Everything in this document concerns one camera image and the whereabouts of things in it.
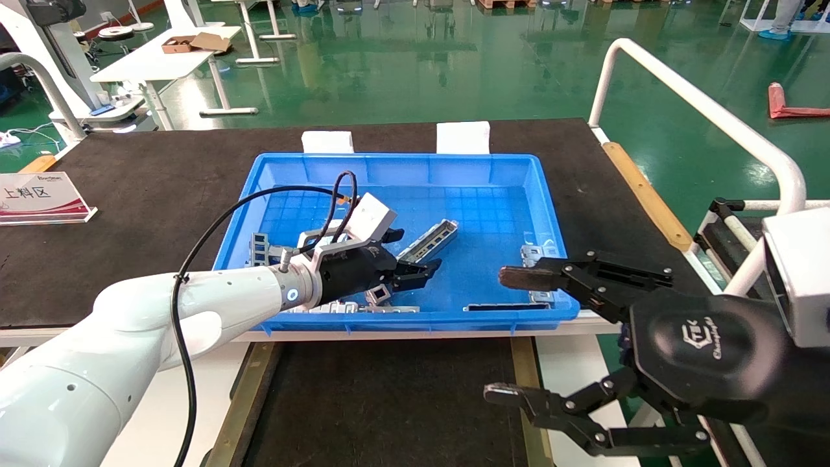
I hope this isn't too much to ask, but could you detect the large white foam block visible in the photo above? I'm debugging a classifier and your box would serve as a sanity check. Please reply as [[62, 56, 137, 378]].
[[436, 121, 491, 156]]

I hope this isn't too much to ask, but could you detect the person with blue shoe covers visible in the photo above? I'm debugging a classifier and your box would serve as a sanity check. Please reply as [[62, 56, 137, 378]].
[[757, 0, 805, 41]]

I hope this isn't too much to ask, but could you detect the red white sign placard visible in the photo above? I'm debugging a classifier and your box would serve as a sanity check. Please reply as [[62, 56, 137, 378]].
[[0, 172, 99, 226]]

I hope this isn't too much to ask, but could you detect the grey slotted metal rail part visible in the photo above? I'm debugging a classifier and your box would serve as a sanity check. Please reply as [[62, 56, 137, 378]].
[[397, 219, 459, 265]]

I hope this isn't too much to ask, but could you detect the red floor object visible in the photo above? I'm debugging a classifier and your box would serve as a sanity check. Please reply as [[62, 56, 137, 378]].
[[768, 82, 830, 120]]

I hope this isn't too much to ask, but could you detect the grey curved handrail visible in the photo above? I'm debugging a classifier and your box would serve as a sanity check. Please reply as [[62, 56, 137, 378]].
[[0, 53, 87, 142]]

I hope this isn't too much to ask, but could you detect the brass rail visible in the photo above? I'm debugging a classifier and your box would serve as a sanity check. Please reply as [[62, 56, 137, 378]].
[[205, 342, 281, 467], [510, 337, 555, 467]]

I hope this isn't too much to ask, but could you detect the white floor frame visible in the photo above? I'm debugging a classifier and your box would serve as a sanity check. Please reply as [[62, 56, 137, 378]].
[[739, 0, 830, 33]]

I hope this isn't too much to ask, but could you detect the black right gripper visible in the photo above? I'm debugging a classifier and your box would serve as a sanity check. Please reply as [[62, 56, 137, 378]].
[[483, 289, 830, 467]]

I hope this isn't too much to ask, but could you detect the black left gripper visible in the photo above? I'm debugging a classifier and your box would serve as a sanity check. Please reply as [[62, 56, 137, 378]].
[[318, 226, 675, 324]]

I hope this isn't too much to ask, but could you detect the white table leg frame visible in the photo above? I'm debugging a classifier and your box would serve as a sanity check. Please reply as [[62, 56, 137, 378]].
[[211, 0, 298, 66]]

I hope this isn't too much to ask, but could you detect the black table mat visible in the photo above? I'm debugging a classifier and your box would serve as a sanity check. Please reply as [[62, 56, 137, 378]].
[[0, 118, 711, 330]]

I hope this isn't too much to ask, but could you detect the white curved handrail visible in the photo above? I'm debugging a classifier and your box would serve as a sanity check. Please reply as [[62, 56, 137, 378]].
[[587, 38, 807, 216]]

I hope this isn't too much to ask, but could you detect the long wooden strip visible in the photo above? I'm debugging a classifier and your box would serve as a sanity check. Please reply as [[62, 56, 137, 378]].
[[602, 141, 694, 252]]

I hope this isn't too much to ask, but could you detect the white robot base platform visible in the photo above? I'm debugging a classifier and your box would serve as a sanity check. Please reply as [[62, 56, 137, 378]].
[[49, 94, 147, 134]]

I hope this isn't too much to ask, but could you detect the round white stand base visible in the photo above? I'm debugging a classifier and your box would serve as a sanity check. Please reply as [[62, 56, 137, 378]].
[[126, 0, 156, 33]]

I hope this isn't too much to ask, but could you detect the black flat container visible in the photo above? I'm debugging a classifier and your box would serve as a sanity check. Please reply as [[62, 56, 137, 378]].
[[243, 337, 527, 467]]

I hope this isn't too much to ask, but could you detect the dark thin metal strip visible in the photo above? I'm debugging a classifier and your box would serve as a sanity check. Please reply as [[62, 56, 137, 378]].
[[464, 302, 552, 312]]

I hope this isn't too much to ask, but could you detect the small white foam block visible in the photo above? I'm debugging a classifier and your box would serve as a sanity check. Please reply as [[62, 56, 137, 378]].
[[302, 131, 355, 155]]

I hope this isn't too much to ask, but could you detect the long thin metal strip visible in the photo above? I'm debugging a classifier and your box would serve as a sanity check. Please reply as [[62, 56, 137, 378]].
[[282, 302, 421, 315]]

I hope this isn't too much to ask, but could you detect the silver camera mount bracket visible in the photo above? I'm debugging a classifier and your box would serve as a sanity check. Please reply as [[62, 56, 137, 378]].
[[298, 226, 383, 273]]

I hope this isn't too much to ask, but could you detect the white table frame edge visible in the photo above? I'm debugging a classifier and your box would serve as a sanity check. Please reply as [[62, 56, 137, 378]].
[[0, 309, 626, 348]]

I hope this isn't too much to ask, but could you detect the round stool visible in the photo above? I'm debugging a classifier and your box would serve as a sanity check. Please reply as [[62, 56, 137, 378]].
[[97, 26, 135, 58]]

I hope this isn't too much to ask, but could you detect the white tube brace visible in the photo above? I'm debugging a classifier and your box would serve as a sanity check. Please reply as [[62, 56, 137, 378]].
[[722, 214, 782, 298]]

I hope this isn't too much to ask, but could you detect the silver bent metal bracket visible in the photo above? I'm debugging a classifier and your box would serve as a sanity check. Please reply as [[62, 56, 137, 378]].
[[521, 245, 560, 304]]

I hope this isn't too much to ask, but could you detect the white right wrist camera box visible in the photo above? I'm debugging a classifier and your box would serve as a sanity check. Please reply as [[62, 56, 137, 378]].
[[762, 208, 830, 349]]

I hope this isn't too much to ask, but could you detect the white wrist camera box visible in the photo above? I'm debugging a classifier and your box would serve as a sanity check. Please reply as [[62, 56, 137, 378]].
[[762, 208, 830, 349], [349, 193, 397, 242]]

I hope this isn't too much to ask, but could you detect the white machine column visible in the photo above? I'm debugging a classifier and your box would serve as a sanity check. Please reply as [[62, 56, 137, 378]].
[[0, 0, 88, 111]]

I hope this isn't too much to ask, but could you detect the blue plastic bin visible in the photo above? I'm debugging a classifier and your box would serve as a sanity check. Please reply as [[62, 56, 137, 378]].
[[198, 153, 580, 335]]

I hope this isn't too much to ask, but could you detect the open cardboard box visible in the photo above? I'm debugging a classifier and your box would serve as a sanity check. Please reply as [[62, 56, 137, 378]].
[[161, 32, 231, 54]]

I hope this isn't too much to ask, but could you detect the white office table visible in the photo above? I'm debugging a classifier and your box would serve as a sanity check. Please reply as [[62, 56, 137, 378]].
[[89, 25, 259, 132]]

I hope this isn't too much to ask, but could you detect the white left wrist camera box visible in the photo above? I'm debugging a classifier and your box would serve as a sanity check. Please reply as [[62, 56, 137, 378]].
[[349, 193, 397, 242]]

